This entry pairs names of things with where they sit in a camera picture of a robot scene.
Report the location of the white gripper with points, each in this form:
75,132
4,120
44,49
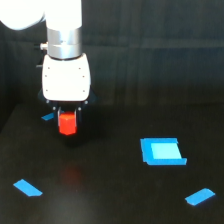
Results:
66,81

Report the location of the red hexagonal block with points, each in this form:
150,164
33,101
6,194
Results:
67,123

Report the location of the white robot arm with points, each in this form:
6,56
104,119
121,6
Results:
63,20

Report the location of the blue tape strip far left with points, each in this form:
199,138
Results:
48,117

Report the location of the blue tape strip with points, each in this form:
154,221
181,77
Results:
199,196
27,188
48,117

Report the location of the blue tape strip near left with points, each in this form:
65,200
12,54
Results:
27,188

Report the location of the blue tape strip near right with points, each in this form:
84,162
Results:
199,196

